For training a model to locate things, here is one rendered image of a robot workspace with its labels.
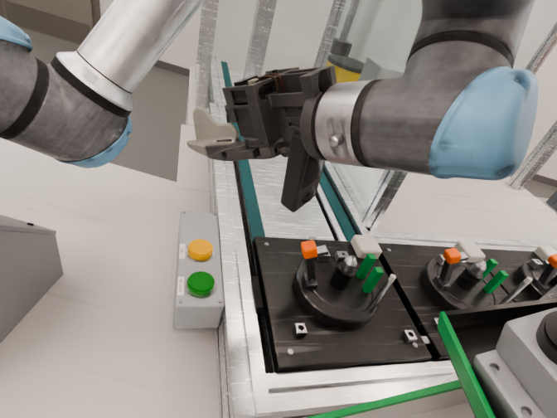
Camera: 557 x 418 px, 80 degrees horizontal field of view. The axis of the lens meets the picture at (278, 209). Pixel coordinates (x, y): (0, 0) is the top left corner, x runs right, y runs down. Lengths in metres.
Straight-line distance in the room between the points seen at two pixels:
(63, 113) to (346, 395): 0.52
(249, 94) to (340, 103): 0.10
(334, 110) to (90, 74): 0.36
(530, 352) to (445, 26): 0.21
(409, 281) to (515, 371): 0.44
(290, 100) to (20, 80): 0.33
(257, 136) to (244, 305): 0.26
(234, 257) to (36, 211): 0.42
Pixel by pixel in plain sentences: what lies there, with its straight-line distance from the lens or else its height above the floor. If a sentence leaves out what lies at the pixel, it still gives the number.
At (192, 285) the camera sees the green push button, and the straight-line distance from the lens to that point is 0.51.
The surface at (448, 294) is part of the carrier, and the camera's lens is 0.67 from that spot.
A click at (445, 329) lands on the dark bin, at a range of 0.27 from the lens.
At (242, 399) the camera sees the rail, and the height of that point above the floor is 0.96.
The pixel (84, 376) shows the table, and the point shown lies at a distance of 0.58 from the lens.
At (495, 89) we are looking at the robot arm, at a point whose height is 1.34.
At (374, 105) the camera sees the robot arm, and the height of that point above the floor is 1.30.
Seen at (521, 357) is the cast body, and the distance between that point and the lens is 0.23.
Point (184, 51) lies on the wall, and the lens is 4.26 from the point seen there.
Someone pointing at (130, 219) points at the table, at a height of 0.86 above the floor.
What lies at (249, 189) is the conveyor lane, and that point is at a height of 0.95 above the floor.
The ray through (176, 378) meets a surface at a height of 0.86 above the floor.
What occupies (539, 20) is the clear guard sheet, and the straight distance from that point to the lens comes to 1.78.
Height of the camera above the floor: 1.38
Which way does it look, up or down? 36 degrees down
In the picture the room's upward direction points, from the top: 18 degrees clockwise
